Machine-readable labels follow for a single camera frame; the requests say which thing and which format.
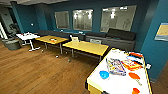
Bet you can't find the open white laptop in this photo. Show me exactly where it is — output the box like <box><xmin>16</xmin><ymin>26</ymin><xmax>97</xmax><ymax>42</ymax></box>
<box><xmin>70</xmin><ymin>36</ymin><xmax>80</xmax><ymax>43</ymax></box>

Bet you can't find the long dark bench sofa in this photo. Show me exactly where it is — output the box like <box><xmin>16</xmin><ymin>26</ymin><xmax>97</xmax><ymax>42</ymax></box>
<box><xmin>36</xmin><ymin>29</ymin><xmax>86</xmax><ymax>43</ymax></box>

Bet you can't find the small orange black box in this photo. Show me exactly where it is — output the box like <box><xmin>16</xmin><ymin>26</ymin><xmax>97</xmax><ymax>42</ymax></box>
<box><xmin>49</xmin><ymin>38</ymin><xmax>58</xmax><ymax>43</ymax></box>

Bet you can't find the white bowl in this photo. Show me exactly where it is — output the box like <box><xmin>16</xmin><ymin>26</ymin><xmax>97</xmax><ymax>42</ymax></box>
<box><xmin>110</xmin><ymin>48</ymin><xmax>124</xmax><ymax>57</ymax></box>

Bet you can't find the dark grey sofa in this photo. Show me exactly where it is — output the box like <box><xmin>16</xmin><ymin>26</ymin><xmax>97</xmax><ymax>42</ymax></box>
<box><xmin>84</xmin><ymin>27</ymin><xmax>137</xmax><ymax>52</ymax></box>

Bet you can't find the colourful board game box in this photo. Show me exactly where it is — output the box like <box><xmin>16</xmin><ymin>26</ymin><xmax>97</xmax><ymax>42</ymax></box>
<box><xmin>105</xmin><ymin>57</ymin><xmax>128</xmax><ymax>76</ymax></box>

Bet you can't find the orange game box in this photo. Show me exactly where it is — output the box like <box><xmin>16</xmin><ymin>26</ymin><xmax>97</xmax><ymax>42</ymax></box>
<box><xmin>121</xmin><ymin>58</ymin><xmax>143</xmax><ymax>71</ymax></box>

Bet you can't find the red ping pong paddle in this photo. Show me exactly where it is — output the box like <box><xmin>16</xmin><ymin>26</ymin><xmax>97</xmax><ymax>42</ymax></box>
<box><xmin>128</xmin><ymin>52</ymin><xmax>144</xmax><ymax>60</ymax></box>

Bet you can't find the small white table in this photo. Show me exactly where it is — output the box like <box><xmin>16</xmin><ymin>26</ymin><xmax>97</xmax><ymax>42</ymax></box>
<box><xmin>15</xmin><ymin>31</ymin><xmax>41</xmax><ymax>52</ymax></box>

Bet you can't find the dark round trash bin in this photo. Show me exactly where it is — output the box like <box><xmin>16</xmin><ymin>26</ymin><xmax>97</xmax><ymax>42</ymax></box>
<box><xmin>5</xmin><ymin>37</ymin><xmax>22</xmax><ymax>51</ymax></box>

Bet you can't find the white wall outlet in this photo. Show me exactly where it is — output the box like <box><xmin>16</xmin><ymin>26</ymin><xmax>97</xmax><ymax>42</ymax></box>
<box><xmin>145</xmin><ymin>63</ymin><xmax>153</xmax><ymax>71</ymax></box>

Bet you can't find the yellow wall notice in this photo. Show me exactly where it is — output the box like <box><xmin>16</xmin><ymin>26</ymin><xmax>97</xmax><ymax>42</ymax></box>
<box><xmin>154</xmin><ymin>22</ymin><xmax>168</xmax><ymax>42</ymax></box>

